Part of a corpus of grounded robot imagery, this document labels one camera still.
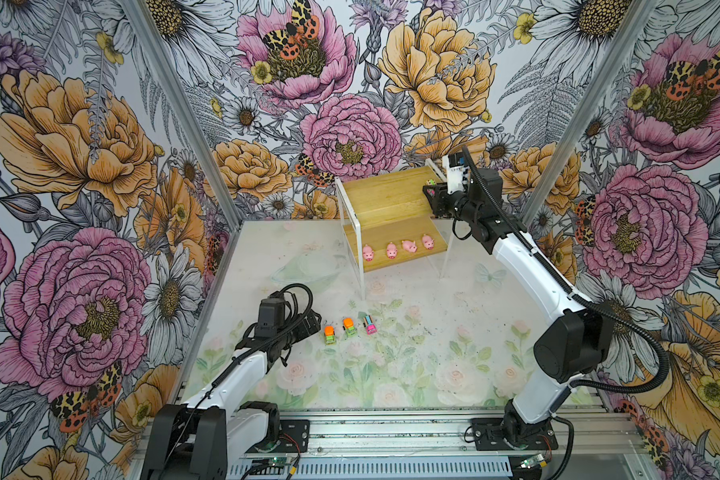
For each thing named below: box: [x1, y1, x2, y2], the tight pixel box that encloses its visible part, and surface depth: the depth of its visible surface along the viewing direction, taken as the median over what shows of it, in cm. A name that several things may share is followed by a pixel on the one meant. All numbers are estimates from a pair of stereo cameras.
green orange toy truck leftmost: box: [324, 326, 336, 346], surface depth 91 cm
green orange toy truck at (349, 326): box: [343, 317, 357, 337], surface depth 93 cm
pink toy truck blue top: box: [363, 314, 378, 335], surface depth 93 cm
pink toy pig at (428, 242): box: [422, 233, 435, 251], surface depth 93 cm
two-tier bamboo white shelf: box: [335, 159, 454, 301], surface depth 86 cm
